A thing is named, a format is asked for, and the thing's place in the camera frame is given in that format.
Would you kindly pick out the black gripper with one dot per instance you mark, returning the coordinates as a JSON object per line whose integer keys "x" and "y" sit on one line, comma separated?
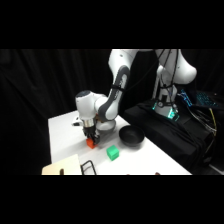
{"x": 90, "y": 132}

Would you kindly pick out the red cube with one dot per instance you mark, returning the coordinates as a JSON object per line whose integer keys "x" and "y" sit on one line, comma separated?
{"x": 90, "y": 144}

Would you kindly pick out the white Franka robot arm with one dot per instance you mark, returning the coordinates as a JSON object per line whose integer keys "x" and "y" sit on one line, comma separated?
{"x": 116, "y": 96}

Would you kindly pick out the green cube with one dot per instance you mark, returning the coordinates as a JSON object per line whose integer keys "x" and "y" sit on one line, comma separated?
{"x": 113, "y": 152}

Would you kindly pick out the grey bowl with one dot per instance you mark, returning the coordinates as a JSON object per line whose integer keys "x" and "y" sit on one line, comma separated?
{"x": 108, "y": 126}

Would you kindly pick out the black bowl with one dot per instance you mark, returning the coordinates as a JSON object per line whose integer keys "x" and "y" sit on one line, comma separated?
{"x": 131, "y": 136}

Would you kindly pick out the light wooden board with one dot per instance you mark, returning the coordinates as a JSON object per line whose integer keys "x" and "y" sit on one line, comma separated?
{"x": 63, "y": 166}

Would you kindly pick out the black curtain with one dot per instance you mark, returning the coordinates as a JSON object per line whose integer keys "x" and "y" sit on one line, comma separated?
{"x": 30, "y": 110}

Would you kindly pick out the small brown object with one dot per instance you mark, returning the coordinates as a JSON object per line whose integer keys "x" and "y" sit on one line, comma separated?
{"x": 157, "y": 173}

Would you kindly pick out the black cloth-covered stand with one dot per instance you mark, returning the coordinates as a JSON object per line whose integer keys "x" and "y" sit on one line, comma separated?
{"x": 170, "y": 136}

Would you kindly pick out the green base light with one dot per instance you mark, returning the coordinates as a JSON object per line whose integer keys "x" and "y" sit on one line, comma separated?
{"x": 172, "y": 114}

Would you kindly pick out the blue-lit keyboard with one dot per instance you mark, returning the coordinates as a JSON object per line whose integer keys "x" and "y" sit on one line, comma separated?
{"x": 206, "y": 99}

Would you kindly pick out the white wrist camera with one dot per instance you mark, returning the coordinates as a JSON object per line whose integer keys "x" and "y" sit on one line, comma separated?
{"x": 76, "y": 121}

